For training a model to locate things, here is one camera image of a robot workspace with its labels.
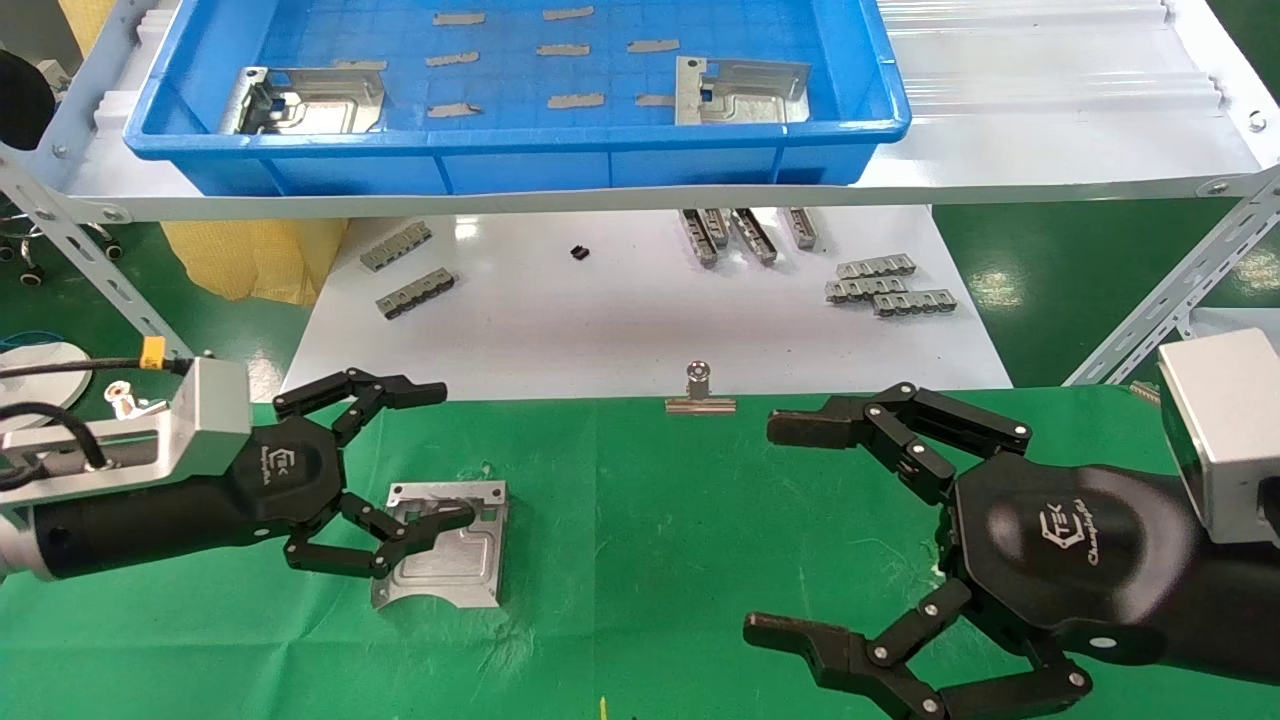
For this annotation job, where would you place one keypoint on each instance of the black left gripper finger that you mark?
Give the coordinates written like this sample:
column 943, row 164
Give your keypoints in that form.
column 340, row 558
column 405, row 392

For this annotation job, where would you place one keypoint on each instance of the green cloth mat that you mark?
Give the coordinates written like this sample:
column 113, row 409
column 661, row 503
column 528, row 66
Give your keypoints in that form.
column 620, row 520

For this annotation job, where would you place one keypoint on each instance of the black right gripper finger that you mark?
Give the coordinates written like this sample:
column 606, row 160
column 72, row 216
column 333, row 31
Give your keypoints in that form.
column 810, row 425
column 810, row 650

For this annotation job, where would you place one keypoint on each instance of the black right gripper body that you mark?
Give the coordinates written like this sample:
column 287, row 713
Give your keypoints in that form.
column 1070, row 550

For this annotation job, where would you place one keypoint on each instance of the black round object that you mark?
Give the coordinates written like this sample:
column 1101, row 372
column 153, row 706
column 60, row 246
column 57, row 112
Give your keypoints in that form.
column 22, row 100

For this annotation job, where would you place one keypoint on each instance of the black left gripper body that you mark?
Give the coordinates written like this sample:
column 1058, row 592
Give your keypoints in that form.
column 290, row 480

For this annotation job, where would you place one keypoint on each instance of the office chair wheel base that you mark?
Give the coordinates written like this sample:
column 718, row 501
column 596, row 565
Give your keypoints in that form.
column 30, row 275

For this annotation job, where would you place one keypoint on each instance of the stamped sheet metal part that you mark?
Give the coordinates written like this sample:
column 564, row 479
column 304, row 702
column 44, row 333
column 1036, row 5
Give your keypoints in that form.
column 320, row 105
column 460, row 565
column 745, row 95

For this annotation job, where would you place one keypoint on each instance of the yellow mesh bag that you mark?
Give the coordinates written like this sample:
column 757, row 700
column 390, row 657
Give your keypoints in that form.
column 250, row 260

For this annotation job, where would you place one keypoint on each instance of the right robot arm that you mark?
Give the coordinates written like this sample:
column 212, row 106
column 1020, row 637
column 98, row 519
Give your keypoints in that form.
column 1240, row 600

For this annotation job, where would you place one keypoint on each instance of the white round stand base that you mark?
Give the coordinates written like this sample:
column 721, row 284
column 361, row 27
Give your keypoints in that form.
column 45, row 352

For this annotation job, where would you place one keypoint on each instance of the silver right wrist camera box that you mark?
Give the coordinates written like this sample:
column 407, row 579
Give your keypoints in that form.
column 1230, row 440

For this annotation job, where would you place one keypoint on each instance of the blue plastic tray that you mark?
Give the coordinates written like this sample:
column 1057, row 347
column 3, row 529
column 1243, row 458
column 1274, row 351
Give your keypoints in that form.
column 520, row 160

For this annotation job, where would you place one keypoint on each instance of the perforated angle iron rack leg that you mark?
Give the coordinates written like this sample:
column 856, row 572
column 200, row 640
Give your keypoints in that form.
column 100, row 270
column 1170, row 290

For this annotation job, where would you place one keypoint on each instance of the grey tape strip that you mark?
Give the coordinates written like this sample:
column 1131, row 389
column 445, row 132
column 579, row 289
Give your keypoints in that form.
column 452, row 59
column 653, row 46
column 567, row 13
column 454, row 110
column 459, row 18
column 655, row 100
column 563, row 49
column 575, row 100

